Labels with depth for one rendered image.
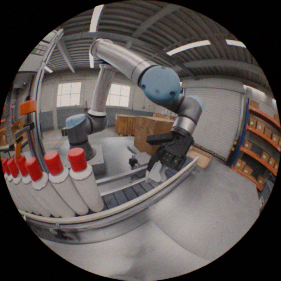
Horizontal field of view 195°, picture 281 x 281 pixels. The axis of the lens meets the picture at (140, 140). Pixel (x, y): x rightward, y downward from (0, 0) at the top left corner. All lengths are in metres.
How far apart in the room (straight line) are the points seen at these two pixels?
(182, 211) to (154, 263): 0.24
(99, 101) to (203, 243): 0.79
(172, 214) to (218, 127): 3.92
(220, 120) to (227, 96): 1.12
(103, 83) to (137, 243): 0.63
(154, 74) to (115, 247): 0.39
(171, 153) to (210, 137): 3.94
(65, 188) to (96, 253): 0.19
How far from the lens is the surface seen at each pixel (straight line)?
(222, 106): 4.21
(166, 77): 0.16
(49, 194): 0.22
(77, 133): 0.45
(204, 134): 4.25
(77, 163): 0.16
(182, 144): 0.26
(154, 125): 0.49
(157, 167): 0.27
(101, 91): 0.48
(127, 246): 0.28
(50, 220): 0.32
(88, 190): 0.20
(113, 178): 0.27
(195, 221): 0.42
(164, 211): 0.37
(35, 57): 0.36
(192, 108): 0.30
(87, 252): 0.30
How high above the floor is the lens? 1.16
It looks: 20 degrees down
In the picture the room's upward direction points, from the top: 7 degrees clockwise
